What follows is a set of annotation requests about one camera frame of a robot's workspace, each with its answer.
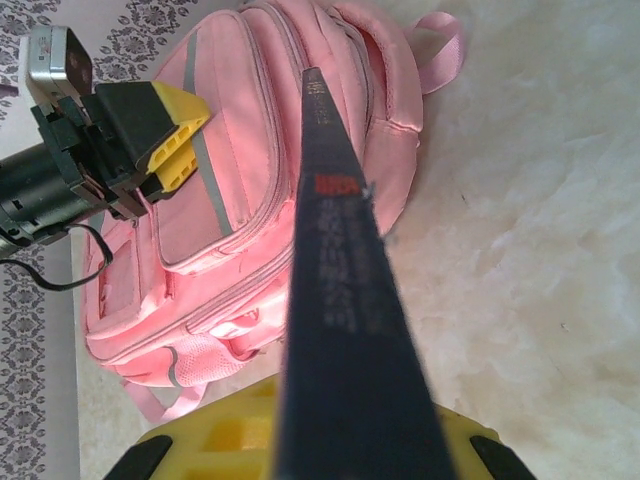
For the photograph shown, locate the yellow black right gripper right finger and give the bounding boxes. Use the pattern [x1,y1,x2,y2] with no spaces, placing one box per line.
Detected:
[433,403,540,480]

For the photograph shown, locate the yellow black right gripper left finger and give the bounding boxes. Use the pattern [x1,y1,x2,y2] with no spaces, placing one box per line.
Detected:
[112,380,282,480]

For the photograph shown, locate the pink backpack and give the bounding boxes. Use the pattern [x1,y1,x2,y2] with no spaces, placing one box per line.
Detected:
[81,0,469,425]

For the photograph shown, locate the dark blue book yellow label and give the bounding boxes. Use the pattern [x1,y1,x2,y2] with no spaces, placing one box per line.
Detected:
[273,66,469,480]

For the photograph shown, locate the thin black left gripper cable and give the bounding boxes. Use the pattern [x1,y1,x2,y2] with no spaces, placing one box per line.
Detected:
[0,222,115,292]

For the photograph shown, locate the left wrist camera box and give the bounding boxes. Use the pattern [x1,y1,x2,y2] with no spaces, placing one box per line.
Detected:
[24,25,95,109]

